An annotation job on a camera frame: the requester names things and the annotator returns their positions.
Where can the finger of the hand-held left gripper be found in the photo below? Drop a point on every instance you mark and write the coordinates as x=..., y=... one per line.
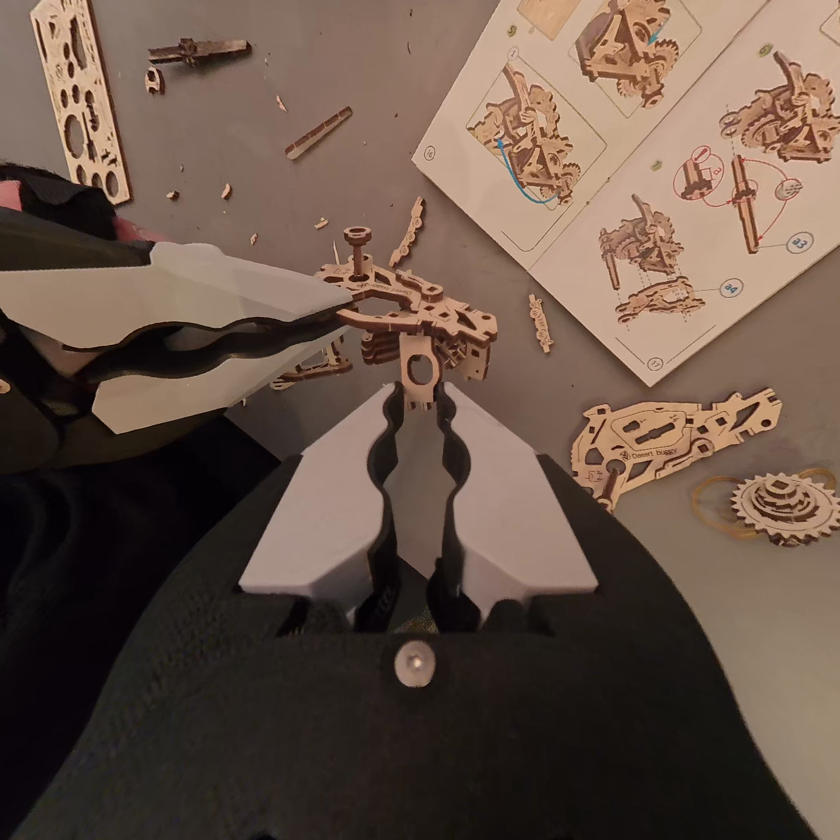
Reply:
x=164, y=289
x=184, y=394

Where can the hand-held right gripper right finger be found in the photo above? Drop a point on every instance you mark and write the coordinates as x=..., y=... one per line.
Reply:
x=525, y=525

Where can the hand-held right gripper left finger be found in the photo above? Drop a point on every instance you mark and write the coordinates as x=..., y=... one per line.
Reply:
x=308, y=525

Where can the small wooden plate with hole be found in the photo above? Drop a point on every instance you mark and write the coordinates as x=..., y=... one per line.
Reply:
x=420, y=394

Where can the partly built wooden model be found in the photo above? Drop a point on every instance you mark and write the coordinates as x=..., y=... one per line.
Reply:
x=453, y=321

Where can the laser-cut wooden parts sheet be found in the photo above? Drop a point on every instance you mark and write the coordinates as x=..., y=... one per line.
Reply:
x=59, y=98

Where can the wooden model side plate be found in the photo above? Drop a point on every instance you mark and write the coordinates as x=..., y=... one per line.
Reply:
x=656, y=453

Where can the person's left hand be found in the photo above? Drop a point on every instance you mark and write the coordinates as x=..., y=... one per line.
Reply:
x=12, y=197

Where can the yellow rubber band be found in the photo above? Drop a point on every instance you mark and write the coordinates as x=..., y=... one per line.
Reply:
x=697, y=502

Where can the small wooden track strip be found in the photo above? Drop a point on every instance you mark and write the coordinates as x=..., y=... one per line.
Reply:
x=539, y=323
x=408, y=229

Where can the wooden wedge strip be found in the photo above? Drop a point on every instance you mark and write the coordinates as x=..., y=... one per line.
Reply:
x=318, y=134

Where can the dark wooden sprue scrap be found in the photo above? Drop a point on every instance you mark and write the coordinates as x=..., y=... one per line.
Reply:
x=197, y=52

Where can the wooden gear assembly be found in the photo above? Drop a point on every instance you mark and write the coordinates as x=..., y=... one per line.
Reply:
x=784, y=508

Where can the open instruction booklet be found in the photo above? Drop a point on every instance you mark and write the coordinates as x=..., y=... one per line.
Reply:
x=472, y=177

